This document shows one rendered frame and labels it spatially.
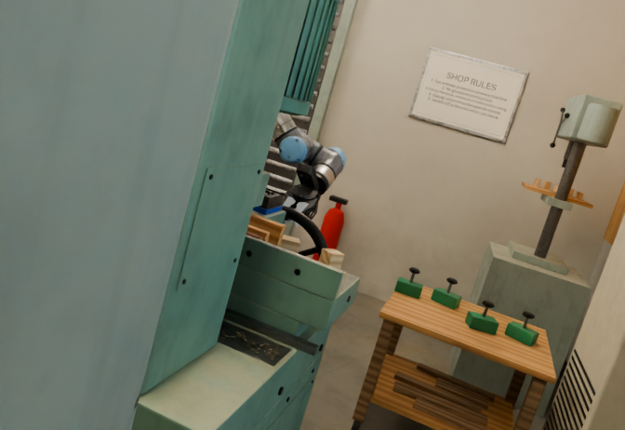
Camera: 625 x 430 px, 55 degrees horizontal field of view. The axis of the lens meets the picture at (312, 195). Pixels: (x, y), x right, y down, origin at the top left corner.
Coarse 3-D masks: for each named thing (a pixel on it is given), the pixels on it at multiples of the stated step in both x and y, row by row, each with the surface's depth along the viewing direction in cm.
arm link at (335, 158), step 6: (324, 150) 178; (330, 150) 181; (336, 150) 180; (318, 156) 177; (324, 156) 177; (330, 156) 178; (336, 156) 179; (342, 156) 181; (312, 162) 178; (318, 162) 176; (324, 162) 176; (330, 162) 176; (336, 162) 177; (342, 162) 180; (330, 168) 174; (336, 168) 176; (342, 168) 180; (336, 174) 177
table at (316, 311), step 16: (240, 272) 113; (256, 272) 112; (240, 288) 114; (256, 288) 113; (272, 288) 112; (288, 288) 110; (352, 288) 122; (272, 304) 112; (288, 304) 111; (304, 304) 110; (320, 304) 109; (336, 304) 111; (304, 320) 110; (320, 320) 109
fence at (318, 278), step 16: (240, 256) 113; (256, 256) 112; (272, 256) 111; (288, 256) 110; (272, 272) 111; (288, 272) 110; (304, 272) 109; (320, 272) 108; (336, 272) 107; (304, 288) 110; (320, 288) 109; (336, 288) 108
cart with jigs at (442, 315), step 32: (416, 288) 254; (448, 288) 258; (384, 320) 228; (416, 320) 227; (448, 320) 238; (480, 320) 235; (512, 320) 263; (384, 352) 229; (480, 352) 216; (512, 352) 223; (544, 352) 233; (384, 384) 247; (416, 384) 252; (448, 384) 260; (512, 384) 263; (544, 384) 212; (352, 416) 235; (416, 416) 229; (448, 416) 232; (480, 416) 239; (512, 416) 252
